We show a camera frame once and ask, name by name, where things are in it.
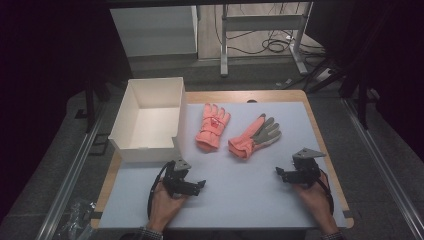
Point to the pink glove with gray palm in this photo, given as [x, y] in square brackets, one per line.
[246, 141]

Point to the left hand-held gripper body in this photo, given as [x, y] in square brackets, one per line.
[175, 181]

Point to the white box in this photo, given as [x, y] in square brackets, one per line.
[150, 130]

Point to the clear plastic bag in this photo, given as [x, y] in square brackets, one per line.
[78, 218]

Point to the gray metal desk frame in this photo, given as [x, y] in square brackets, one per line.
[261, 22]

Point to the white cabinet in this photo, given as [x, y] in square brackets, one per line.
[153, 31]

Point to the plain pink glove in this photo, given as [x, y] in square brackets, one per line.
[211, 130]

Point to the person's right hand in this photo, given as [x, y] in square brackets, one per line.
[316, 203]

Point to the person's left hand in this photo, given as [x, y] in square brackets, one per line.
[163, 208]

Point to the white power strip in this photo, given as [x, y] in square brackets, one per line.
[324, 75]

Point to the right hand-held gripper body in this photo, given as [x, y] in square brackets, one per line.
[306, 171]

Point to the pale table mat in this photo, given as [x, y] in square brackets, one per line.
[240, 193]

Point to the black metal stand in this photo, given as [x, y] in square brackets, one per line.
[90, 106]

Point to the aluminium rail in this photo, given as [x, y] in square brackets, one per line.
[383, 166]
[68, 181]

